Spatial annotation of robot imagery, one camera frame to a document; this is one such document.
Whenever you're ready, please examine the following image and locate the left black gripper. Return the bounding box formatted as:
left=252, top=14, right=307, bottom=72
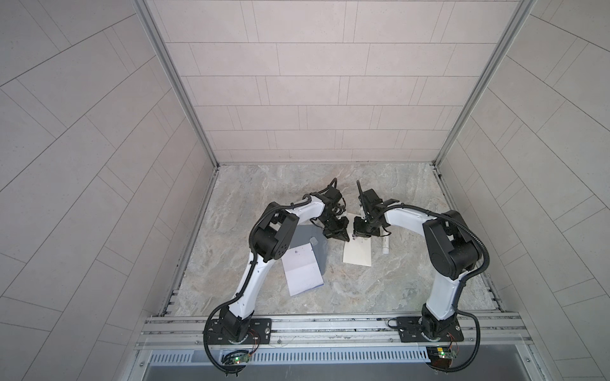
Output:
left=317, top=213, right=351, bottom=241

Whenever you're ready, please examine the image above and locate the white glue stick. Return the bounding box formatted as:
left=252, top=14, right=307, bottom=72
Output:
left=382, top=237, right=390, bottom=255

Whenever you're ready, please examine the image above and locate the cream envelope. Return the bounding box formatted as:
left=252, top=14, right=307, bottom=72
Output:
left=343, top=214, right=372, bottom=267

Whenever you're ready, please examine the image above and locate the white paper sheet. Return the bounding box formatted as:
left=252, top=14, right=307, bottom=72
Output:
left=281, top=243, right=324, bottom=296

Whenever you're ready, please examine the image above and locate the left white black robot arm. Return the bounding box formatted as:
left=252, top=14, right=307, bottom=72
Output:
left=213, top=179, right=349, bottom=341

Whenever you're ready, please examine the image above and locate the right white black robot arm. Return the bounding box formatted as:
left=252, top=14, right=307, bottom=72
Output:
left=354, top=189, right=489, bottom=339

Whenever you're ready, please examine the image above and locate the right circuit board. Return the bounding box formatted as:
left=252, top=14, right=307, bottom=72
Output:
left=427, top=346, right=458, bottom=369

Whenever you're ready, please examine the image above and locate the circuit board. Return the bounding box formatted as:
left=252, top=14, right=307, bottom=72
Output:
left=222, top=349, right=252, bottom=367
left=427, top=346, right=458, bottom=369

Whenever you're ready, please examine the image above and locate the left circuit board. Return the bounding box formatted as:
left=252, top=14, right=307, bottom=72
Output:
left=222, top=349, right=252, bottom=367

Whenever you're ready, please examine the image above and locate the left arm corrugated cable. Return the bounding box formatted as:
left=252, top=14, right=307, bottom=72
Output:
left=202, top=177, right=340, bottom=334

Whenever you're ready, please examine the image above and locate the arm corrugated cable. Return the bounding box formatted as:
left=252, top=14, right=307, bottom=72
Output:
left=356, top=179, right=491, bottom=287
left=202, top=177, right=340, bottom=334

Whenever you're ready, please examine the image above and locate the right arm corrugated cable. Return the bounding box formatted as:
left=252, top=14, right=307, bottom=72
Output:
left=356, top=179, right=491, bottom=287

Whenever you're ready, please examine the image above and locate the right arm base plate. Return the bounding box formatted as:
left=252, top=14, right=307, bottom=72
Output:
left=394, top=315, right=464, bottom=343

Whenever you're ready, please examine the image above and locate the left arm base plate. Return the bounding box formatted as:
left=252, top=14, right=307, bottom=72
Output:
left=203, top=318, right=273, bottom=345

